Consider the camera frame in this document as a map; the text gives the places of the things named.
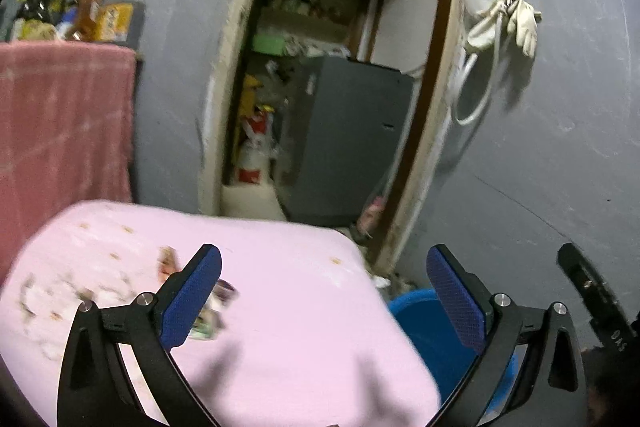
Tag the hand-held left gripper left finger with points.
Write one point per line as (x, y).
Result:
(192, 302)

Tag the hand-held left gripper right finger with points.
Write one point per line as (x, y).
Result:
(457, 302)

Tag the silver blue snack wrapper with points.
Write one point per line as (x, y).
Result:
(217, 307)

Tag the blue plastic bucket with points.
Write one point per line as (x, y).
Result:
(420, 322)

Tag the brown crumpled paper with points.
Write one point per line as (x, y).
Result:
(169, 262)

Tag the pink ribbed blanket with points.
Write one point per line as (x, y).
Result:
(300, 307)

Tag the pink soft item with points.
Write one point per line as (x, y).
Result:
(371, 214)

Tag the pile of white scraps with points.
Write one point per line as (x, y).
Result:
(37, 294)

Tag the red and white bag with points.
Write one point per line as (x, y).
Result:
(252, 157)

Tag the grey washing machine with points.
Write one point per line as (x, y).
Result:
(345, 142)

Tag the yellow bag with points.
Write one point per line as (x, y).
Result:
(250, 94)

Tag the red checkered towel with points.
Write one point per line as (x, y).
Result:
(60, 132)

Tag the cream rubber glove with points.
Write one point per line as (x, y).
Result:
(525, 27)
(482, 34)

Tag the green box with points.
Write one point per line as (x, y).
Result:
(270, 43)

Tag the large cooking oil bottle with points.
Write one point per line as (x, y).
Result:
(120, 17)

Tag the white door frame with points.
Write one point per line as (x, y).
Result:
(435, 132)

